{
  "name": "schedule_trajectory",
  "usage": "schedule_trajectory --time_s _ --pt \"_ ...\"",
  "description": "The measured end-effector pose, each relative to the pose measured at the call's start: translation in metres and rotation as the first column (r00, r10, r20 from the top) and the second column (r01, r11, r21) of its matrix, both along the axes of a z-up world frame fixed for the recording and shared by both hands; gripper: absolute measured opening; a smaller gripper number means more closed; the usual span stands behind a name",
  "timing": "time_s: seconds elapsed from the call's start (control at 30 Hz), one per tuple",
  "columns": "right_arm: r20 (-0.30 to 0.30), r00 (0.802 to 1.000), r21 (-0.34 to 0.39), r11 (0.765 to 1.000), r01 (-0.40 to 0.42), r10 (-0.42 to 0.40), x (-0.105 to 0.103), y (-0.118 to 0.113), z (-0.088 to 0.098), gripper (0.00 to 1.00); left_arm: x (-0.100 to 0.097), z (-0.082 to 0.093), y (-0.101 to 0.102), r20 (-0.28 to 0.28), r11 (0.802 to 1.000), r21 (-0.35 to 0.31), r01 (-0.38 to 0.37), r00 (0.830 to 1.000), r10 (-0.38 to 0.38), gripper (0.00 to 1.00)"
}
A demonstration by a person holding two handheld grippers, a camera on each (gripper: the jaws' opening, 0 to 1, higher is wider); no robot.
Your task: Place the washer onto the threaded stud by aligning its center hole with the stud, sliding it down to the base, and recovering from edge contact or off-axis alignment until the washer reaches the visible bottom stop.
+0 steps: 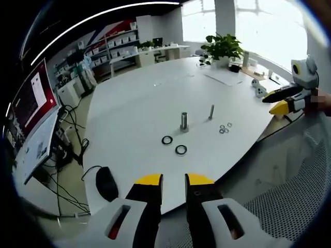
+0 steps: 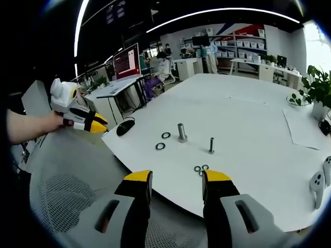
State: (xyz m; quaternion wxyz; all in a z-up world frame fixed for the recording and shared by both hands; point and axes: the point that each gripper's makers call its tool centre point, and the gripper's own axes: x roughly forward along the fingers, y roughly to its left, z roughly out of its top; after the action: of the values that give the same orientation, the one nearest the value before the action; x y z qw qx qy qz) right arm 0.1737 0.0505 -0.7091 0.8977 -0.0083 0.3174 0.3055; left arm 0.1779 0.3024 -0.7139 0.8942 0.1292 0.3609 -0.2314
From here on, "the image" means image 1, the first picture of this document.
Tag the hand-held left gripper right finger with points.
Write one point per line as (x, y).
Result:
(199, 206)

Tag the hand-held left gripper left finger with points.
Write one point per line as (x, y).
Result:
(144, 206)

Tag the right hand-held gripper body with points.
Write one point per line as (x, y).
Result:
(306, 75)

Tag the large black washer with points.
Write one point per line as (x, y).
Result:
(163, 140)
(176, 149)

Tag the thin threaded stud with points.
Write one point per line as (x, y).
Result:
(211, 111)

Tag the thick threaded stud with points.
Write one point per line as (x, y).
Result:
(184, 121)

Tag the black computer mouse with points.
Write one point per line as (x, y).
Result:
(107, 183)

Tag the small black object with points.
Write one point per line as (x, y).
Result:
(234, 68)

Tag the white paper sheet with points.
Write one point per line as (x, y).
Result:
(225, 77)

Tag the grey mesh office chair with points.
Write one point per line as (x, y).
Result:
(289, 180)

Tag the green potted plant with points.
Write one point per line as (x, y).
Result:
(222, 47)

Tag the white background desk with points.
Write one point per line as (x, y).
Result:
(165, 50)

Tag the monitor with white screen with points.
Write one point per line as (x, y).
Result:
(36, 147)

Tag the black office chair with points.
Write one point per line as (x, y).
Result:
(160, 55)

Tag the white cabinet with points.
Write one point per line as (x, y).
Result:
(69, 91)

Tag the monitor with red screen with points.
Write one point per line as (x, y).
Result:
(33, 100)

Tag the shelving unit with white bins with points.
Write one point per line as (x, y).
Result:
(113, 49)

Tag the white ceiling light strip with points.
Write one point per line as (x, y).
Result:
(85, 20)

